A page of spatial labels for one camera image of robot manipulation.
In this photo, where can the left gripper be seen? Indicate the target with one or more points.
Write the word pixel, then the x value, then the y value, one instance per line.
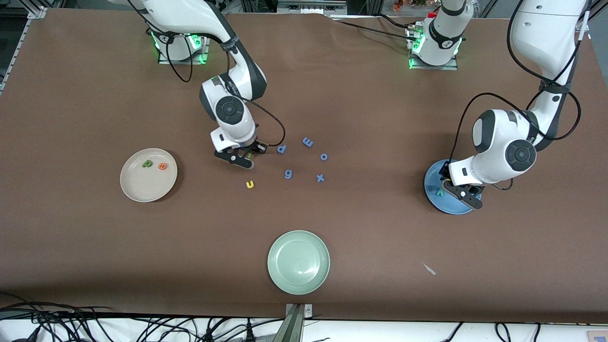
pixel 445 172

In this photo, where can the grey paper scrap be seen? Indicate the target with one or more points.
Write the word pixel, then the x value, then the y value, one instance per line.
pixel 430 270

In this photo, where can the aluminium frame rail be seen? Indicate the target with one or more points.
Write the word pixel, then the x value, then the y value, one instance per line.
pixel 37 12
pixel 585 23

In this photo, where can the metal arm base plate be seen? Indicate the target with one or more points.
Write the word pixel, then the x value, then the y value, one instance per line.
pixel 183 61
pixel 434 67

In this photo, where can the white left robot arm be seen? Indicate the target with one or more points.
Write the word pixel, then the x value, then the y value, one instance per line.
pixel 546 28

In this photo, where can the pale green round plate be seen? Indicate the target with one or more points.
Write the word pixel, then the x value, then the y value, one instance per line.
pixel 298 262

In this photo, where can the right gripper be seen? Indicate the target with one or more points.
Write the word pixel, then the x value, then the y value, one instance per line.
pixel 255 147

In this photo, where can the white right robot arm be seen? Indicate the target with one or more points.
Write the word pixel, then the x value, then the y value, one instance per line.
pixel 190 14

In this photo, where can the tan box corner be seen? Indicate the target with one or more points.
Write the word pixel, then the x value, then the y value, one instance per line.
pixel 598 337

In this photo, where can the grey metal frame piece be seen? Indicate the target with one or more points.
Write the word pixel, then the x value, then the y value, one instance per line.
pixel 308 5

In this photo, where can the beige round plate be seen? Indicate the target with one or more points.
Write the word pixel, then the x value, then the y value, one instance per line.
pixel 156 185

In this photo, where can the blue round plate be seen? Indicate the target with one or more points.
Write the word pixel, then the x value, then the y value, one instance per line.
pixel 437 204

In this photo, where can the blue foam letter m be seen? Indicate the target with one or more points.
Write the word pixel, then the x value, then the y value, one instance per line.
pixel 308 142

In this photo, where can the orange background object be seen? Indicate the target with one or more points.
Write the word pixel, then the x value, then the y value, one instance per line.
pixel 403 4

